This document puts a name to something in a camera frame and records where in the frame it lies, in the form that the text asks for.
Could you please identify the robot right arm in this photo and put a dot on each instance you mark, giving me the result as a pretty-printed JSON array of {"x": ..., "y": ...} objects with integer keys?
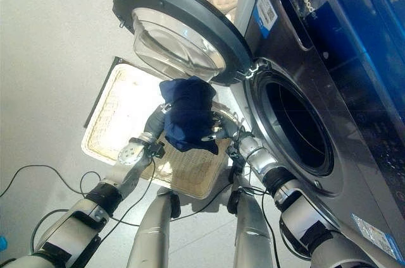
[{"x": 284, "y": 192}]

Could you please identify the round washing machine door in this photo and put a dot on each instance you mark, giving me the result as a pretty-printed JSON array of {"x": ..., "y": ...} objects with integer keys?
[{"x": 177, "y": 24}]

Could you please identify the blue white label sticker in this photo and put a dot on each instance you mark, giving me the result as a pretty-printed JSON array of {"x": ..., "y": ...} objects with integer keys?
[{"x": 265, "y": 9}]

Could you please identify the silver door hinge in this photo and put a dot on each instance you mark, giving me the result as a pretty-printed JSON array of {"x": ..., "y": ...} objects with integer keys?
[{"x": 253, "y": 68}]

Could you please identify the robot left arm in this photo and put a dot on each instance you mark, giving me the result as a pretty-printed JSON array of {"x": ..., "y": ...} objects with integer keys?
[{"x": 82, "y": 214}]

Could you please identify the blue silver energy sticker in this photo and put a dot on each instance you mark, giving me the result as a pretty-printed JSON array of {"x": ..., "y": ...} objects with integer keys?
[{"x": 376, "y": 236}]

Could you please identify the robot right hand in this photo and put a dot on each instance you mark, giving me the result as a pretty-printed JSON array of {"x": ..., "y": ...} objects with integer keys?
[{"x": 226, "y": 126}]

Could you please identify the dark grey washing machine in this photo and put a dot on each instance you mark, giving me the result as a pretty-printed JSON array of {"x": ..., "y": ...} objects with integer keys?
[{"x": 341, "y": 129}]

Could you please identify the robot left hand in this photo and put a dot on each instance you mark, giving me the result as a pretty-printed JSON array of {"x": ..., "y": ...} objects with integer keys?
[{"x": 154, "y": 124}]

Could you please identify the small blue object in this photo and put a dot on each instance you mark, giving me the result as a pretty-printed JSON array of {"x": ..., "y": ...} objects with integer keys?
[{"x": 2, "y": 243}]

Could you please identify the dark blue garment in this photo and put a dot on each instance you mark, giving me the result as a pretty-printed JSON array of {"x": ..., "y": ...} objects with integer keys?
[{"x": 189, "y": 113}]

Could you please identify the black frame under basket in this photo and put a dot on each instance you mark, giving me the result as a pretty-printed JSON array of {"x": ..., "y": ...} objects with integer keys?
[{"x": 102, "y": 88}]

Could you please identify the robot right leg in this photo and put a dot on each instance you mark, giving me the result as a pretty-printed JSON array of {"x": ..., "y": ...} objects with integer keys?
[{"x": 251, "y": 227}]

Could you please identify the cream wicker laundry basket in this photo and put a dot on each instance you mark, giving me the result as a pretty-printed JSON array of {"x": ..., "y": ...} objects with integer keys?
[{"x": 126, "y": 113}]

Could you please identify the robot leg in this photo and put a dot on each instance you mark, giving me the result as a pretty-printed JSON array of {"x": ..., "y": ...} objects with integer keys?
[
  {"x": 251, "y": 227},
  {"x": 152, "y": 233}
]

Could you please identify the robot left leg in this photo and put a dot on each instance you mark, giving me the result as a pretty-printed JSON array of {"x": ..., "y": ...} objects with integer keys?
[{"x": 152, "y": 233}]

